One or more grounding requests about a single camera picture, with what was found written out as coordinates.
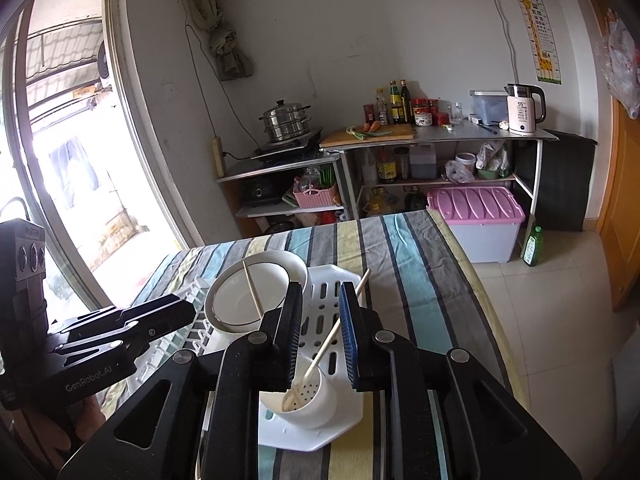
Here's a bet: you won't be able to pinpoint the large white bowl dark rim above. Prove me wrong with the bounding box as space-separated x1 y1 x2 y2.
204 259 295 335

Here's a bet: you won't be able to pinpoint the pink plastic basket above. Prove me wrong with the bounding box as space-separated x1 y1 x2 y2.
292 182 338 209

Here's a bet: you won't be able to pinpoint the green plastic bottle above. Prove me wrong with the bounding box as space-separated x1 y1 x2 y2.
522 226 544 267

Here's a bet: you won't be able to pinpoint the giraffe wall poster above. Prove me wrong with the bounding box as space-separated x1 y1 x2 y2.
512 0 560 85

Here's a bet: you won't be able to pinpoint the window frame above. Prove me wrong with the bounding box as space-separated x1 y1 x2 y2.
0 0 203 311

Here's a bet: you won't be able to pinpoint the stainless steel steamer pot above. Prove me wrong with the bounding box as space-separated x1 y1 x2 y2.
258 100 314 143

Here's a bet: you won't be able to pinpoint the translucent plastic jug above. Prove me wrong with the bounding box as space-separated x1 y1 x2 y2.
409 143 438 179

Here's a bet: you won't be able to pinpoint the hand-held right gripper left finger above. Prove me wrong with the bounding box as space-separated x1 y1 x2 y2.
57 280 306 480

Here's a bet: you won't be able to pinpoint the dark sauce bottle yellow label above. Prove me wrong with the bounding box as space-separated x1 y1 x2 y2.
389 80 403 125

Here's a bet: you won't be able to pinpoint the wooden door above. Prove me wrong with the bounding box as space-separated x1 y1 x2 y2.
575 0 640 311

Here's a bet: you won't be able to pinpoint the white electric kettle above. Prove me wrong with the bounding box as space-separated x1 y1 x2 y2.
502 83 547 136

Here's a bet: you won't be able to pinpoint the white utensil cup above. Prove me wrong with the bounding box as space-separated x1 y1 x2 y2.
258 353 337 430

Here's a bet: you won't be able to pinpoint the brown sauce bottle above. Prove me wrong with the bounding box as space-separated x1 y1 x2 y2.
376 147 397 183

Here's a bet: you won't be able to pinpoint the wooden cutting board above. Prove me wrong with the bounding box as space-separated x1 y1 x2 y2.
319 125 417 149

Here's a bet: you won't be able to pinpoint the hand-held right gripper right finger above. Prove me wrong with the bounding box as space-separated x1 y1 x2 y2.
338 281 583 480

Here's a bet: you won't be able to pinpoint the white plastic dish rack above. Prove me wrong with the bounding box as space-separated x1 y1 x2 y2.
132 262 373 453

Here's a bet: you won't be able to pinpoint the dark glass bottle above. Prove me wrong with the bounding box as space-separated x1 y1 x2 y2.
400 79 414 123

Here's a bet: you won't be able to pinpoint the black board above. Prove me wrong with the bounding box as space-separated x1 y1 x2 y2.
512 130 598 233

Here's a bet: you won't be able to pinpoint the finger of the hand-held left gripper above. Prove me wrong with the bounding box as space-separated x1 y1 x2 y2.
50 320 153 366
47 294 196 343

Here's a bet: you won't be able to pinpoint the person's left hand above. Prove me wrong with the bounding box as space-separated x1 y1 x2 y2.
47 396 110 456

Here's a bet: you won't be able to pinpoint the pink lidded storage box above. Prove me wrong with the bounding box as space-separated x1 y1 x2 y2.
426 186 527 264

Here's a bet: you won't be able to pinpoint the small white bowl dark rim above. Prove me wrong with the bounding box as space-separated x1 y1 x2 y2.
245 251 308 296

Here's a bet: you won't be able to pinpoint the black induction cooker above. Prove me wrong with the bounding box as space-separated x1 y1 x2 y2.
250 127 325 162

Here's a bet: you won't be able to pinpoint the yellow cooking oil bottle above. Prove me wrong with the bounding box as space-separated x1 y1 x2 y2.
365 187 396 218

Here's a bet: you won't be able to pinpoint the clear blue storage container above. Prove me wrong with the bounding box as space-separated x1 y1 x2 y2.
469 89 511 126

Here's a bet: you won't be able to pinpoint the striped tablecloth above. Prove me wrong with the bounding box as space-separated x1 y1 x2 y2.
95 208 526 480

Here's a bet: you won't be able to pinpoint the metal kitchen table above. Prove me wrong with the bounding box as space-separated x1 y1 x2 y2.
340 122 560 248

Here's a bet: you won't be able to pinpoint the beige power strip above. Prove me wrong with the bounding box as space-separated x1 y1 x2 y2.
211 135 227 177

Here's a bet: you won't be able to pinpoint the metal stove shelf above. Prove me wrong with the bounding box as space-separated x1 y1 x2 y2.
215 152 348 236

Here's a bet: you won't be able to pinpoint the olive hanging cloth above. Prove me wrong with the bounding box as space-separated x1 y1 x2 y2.
186 0 253 81

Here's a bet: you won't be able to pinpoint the black kitchen appliance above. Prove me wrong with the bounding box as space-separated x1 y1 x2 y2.
242 177 281 206

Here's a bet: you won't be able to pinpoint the wooden chopstick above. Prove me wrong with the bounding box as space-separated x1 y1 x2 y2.
243 260 263 315
282 268 372 411

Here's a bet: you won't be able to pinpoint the hanging plastic bags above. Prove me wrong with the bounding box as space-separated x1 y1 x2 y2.
595 7 640 120

